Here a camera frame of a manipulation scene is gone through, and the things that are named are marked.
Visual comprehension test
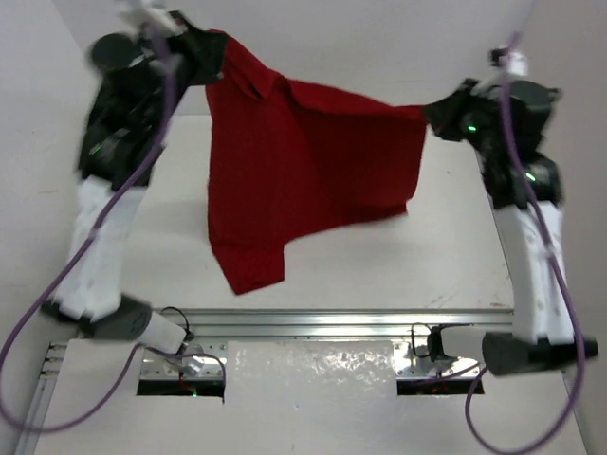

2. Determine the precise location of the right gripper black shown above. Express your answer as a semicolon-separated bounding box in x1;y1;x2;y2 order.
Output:
424;80;508;161

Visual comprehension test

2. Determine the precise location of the white foam panel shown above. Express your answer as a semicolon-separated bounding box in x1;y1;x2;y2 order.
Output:
226;340;396;405

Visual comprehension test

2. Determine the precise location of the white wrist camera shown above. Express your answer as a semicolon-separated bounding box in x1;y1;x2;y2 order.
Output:
488;46;528;78
115;0;183;36

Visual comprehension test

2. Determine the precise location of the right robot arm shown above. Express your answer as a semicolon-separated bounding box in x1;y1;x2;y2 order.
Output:
422;79;598;376

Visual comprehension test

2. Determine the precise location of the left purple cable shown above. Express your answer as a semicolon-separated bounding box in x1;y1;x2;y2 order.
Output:
0;27;181;435

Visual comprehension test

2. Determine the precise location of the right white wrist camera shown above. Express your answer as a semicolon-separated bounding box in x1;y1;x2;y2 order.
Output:
488;46;528;78

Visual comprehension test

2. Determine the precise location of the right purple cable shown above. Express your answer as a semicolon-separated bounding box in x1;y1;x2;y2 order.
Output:
464;30;592;454

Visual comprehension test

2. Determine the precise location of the aluminium front rail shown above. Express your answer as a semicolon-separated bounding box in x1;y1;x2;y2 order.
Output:
161;309;513;339

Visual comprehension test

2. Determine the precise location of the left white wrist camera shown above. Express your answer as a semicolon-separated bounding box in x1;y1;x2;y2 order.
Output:
115;0;183;36

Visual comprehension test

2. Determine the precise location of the purple cable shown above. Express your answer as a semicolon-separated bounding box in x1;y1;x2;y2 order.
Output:
464;30;592;454
0;27;181;435

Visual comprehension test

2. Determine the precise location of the red t-shirt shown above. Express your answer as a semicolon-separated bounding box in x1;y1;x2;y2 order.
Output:
206;39;427;295

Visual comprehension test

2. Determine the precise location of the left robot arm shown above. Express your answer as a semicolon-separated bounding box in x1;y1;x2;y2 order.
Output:
40;17;229;355

